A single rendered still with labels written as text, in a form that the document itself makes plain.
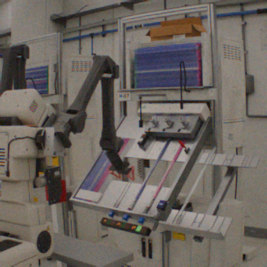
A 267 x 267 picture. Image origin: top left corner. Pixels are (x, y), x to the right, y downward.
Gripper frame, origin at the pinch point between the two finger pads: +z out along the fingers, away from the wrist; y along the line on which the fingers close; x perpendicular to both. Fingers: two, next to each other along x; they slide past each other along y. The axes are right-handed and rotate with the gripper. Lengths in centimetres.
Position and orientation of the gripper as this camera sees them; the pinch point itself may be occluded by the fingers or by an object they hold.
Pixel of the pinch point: (126, 178)
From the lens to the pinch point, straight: 239.1
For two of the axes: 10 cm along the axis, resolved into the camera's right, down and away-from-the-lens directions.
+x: -5.0, 6.6, -5.6
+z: 4.0, 7.5, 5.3
